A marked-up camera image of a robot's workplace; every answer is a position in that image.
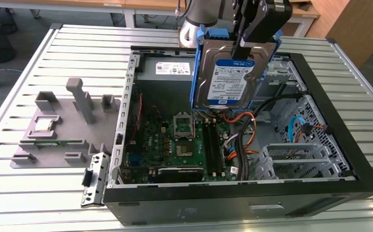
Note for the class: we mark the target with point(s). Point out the wooden desk white legs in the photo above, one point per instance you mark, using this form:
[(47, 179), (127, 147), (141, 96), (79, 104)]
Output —
[(302, 17)]

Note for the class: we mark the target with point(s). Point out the black PC case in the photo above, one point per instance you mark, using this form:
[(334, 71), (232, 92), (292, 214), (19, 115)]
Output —
[(206, 205)]

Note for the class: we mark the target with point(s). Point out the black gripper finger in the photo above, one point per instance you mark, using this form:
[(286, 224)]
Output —
[(266, 24)]

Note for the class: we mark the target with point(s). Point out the metal disk bay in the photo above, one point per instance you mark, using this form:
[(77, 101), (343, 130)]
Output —
[(299, 161)]

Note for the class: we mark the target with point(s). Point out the grey power supply unit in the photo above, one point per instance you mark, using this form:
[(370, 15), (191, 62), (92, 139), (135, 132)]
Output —
[(163, 82)]

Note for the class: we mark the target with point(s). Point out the metal optical drive cage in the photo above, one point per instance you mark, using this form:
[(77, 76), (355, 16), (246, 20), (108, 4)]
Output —
[(276, 84)]

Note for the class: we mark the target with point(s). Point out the grey parts rack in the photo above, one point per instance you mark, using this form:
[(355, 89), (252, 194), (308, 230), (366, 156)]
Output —
[(76, 125)]

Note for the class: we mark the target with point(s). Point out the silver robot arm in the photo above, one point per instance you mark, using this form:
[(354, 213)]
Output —
[(202, 14)]

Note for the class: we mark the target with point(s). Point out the black RAM slot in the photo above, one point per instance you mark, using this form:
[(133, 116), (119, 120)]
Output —
[(219, 145), (207, 145), (215, 145), (211, 145)]

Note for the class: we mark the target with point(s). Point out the hard disk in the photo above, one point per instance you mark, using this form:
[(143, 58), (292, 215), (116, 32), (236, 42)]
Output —
[(231, 84)]

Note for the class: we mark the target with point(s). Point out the CPU socket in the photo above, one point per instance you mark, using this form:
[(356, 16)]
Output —
[(184, 149)]

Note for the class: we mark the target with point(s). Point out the long desk grey frame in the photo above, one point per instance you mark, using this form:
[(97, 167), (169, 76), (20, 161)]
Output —
[(76, 3)]

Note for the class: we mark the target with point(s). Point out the green motherboard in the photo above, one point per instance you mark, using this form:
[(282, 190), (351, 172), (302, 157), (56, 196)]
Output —
[(153, 149)]

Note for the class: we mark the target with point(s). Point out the metal expansion slot bracket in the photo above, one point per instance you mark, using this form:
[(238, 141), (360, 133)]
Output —
[(97, 169)]

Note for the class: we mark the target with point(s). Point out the black graphics card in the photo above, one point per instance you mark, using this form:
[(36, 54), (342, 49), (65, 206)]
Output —
[(179, 172)]

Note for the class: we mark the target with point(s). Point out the green RAM stick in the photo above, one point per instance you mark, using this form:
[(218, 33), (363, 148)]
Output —
[(49, 144)]

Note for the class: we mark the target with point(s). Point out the silver CPU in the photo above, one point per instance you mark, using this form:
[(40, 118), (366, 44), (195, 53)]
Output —
[(43, 126)]

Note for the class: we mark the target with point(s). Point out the wooden cabinet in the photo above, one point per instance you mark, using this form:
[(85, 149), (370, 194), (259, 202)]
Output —
[(359, 29)]

